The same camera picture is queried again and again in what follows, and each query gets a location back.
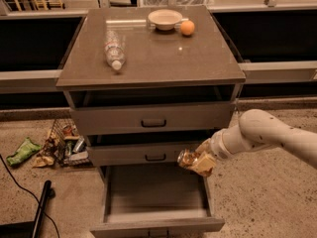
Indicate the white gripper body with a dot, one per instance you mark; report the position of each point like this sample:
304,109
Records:
218,146

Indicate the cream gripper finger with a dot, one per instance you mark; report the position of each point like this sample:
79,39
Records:
204,164
204,147

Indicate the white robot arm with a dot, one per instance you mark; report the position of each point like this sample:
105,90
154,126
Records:
256,129

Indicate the grey top drawer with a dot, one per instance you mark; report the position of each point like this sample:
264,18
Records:
144,110

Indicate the grey drawer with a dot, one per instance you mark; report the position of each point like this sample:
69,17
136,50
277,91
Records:
144,110
155,201
141,148

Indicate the grey bottom drawer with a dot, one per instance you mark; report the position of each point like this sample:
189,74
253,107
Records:
155,201

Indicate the grey drawer cabinet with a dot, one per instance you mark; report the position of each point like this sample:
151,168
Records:
154,59

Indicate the grey middle drawer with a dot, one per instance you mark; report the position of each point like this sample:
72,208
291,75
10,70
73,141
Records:
141,148

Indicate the orange fruit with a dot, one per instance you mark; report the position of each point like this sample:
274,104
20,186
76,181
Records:
187,28

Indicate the white bowl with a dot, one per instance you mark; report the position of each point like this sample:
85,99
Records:
165,19

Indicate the clear plastic water bottle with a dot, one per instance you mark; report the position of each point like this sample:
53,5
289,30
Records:
113,50

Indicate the black stand leg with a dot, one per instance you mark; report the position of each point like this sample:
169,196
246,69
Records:
46,193

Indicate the crumpled brown snack wrapper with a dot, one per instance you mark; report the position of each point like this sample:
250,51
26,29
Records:
43,161

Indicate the green chip bag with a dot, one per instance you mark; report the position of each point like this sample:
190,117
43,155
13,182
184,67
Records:
24,151

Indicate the wire basket with trash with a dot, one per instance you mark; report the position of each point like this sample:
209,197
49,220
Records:
69,146

